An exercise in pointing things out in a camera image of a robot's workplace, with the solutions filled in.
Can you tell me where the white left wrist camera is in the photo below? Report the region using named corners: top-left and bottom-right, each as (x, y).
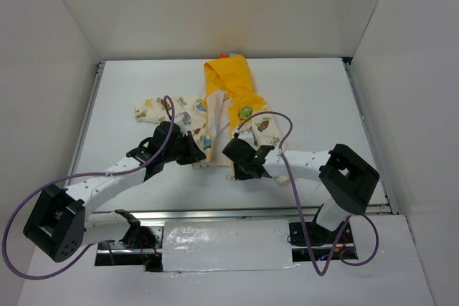
top-left (174, 112), bottom-right (191, 125)

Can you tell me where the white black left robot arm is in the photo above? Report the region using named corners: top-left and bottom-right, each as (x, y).
top-left (23, 121), bottom-right (206, 262)

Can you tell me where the cream yellow dinosaur kids jacket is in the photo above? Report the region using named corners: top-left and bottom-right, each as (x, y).
top-left (133, 52), bottom-right (291, 188)

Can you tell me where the aluminium front table rail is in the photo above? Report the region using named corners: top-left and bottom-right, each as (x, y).
top-left (90, 205), bottom-right (392, 223)

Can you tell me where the aluminium right side rail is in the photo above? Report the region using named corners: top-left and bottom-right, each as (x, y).
top-left (341, 57), bottom-right (400, 215)

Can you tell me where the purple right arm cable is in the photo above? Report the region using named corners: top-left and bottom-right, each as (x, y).
top-left (235, 111), bottom-right (379, 277)

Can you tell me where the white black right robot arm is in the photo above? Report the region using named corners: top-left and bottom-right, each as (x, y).
top-left (222, 138), bottom-right (380, 242)

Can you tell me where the white glossy cover plate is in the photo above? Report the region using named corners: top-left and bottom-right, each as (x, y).
top-left (162, 219), bottom-right (294, 272)

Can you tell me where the aluminium left side rail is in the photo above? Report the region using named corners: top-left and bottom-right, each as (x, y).
top-left (68, 61), bottom-right (106, 176)

